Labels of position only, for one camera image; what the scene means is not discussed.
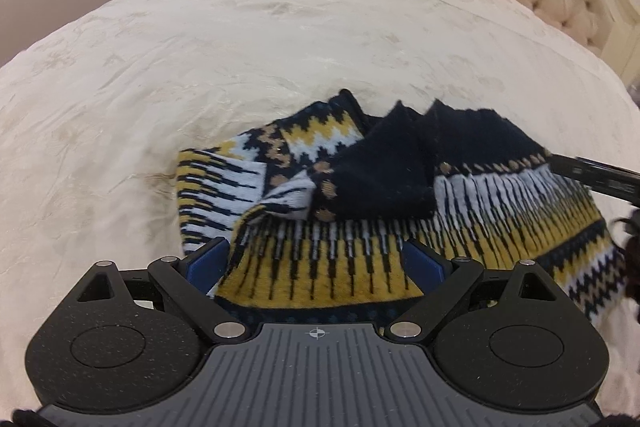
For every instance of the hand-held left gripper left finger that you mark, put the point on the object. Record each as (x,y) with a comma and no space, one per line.
(207,268)

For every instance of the dark fuzzy cloth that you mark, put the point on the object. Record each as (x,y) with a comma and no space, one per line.
(627,252)

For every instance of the cream quilted bed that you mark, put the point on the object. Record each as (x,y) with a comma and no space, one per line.
(250,47)

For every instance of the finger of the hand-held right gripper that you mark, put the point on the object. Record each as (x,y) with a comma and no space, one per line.
(595,174)

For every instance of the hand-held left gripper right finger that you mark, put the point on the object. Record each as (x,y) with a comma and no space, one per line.
(424,268)

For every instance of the patterned navy yellow knit sweater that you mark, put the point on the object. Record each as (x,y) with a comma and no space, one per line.
(325,267)

